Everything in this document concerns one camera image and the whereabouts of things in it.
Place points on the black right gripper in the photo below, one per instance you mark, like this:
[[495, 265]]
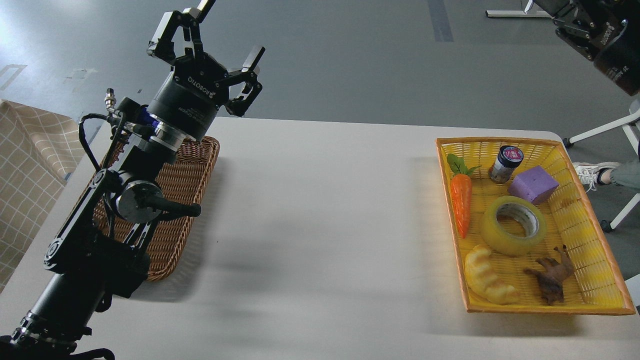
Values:
[[605, 32]]

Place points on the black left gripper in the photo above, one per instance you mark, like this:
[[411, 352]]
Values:
[[198, 85]]

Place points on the yellow tape roll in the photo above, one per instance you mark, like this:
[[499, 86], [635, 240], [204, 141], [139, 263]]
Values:
[[527, 215]]

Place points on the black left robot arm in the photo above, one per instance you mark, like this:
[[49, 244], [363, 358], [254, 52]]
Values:
[[60, 316]]

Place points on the small dark-lidded jar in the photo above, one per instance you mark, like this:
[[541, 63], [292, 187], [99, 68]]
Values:
[[508, 158]]

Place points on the white sneaker foot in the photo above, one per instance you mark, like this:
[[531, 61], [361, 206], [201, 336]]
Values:
[[593, 175]]

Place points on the purple foam block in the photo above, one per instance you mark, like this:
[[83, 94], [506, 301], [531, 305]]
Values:
[[534, 185]]

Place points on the beige checkered cloth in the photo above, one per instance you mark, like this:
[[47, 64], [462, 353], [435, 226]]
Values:
[[38, 150]]

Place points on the orange toy carrot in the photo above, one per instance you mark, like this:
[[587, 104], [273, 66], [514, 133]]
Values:
[[461, 192]]

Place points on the yellow plastic basket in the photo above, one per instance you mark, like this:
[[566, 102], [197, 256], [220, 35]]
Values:
[[597, 286]]

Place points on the brown toy animal figure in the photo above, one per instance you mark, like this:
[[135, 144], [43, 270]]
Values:
[[555, 273]]

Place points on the yellow toy croissant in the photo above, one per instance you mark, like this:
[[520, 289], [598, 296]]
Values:
[[484, 280]]

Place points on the white table leg frame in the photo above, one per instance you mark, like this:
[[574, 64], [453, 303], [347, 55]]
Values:
[[530, 9]]

